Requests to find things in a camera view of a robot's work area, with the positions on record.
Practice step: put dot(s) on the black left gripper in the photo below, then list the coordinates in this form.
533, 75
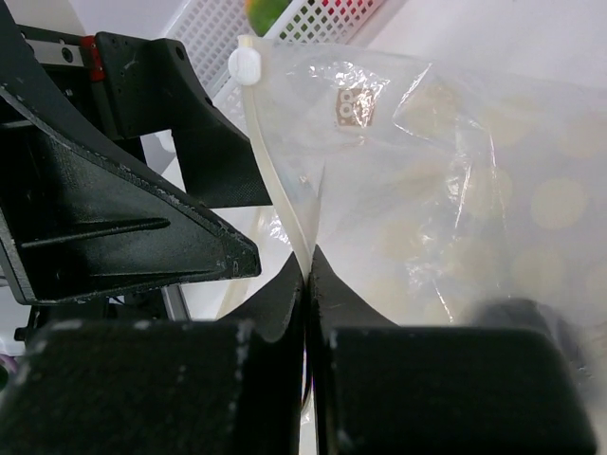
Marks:
52, 88

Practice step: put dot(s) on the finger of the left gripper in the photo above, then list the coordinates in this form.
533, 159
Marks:
151, 87
84, 220

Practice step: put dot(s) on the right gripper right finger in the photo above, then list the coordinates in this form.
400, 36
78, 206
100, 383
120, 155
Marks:
499, 386

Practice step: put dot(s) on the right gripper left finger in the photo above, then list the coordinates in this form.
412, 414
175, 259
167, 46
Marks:
231, 386

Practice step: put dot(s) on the white perforated plastic basket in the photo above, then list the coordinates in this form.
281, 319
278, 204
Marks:
209, 31

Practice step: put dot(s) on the orange green toy mango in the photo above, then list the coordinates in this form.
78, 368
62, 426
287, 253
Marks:
262, 14

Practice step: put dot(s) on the clear zip top bag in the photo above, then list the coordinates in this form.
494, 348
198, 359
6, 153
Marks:
441, 195

